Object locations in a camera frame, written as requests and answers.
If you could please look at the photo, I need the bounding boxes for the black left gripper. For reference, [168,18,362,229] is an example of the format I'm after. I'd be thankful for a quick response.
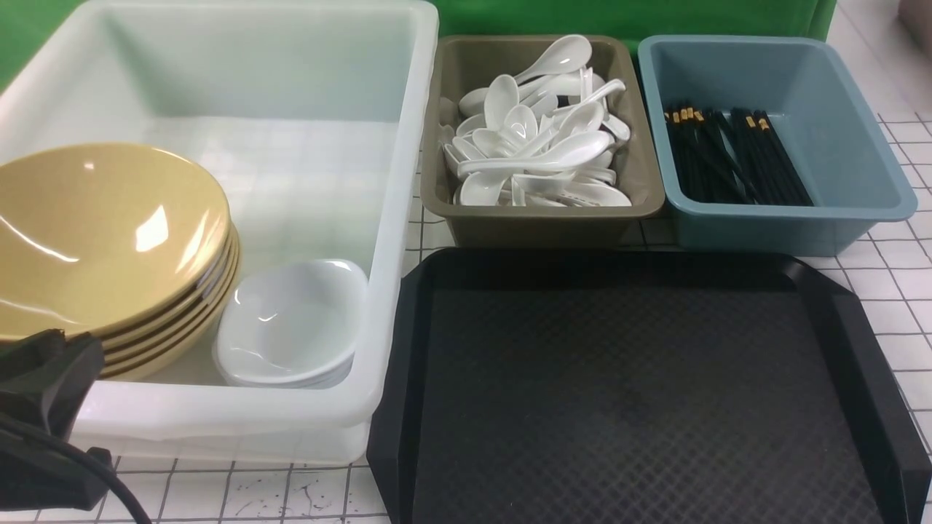
[1,329,107,512]

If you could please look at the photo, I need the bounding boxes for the yellow noodle bowl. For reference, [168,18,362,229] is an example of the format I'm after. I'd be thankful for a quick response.
[1,143,231,341]

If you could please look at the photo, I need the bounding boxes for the white square sauce dish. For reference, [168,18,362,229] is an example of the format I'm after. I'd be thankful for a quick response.
[213,259,368,390]

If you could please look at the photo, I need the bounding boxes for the white ceramic soup spoon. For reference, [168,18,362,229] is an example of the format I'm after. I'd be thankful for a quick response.
[457,130,615,175]

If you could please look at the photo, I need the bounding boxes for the black chopstick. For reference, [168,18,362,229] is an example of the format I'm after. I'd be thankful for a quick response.
[754,111,813,207]
[737,108,794,206]

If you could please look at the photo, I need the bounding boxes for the top stacked yellow bowl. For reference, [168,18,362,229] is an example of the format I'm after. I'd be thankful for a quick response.
[102,226,240,354]

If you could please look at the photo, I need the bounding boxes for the stacked yellow bowl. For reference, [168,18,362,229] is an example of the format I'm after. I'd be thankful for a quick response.
[99,245,242,381]
[100,232,242,379]
[102,226,240,354]

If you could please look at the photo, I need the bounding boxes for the green backdrop board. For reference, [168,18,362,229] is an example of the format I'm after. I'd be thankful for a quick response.
[1,1,836,87]

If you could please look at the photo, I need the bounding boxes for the large translucent white plastic tub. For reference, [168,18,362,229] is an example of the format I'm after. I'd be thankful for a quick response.
[2,1,439,465]

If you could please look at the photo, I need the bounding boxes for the black plastic serving tray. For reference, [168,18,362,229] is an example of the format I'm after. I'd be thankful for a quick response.
[366,248,930,523]

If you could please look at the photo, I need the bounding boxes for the olive green spoon bin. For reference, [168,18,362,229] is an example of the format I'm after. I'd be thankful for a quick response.
[420,36,666,248]

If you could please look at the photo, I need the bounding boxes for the white spoon top of pile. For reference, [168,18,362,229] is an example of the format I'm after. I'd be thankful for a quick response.
[515,34,592,85]

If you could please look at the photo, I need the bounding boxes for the black chopsticks bundle in bin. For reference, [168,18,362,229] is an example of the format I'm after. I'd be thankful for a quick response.
[663,104,758,205]

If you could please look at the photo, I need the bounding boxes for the blue chopstick bin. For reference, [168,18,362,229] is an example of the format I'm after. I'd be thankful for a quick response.
[638,34,917,258]

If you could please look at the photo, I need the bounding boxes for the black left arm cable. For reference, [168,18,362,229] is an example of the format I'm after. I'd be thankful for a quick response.
[0,411,152,524]

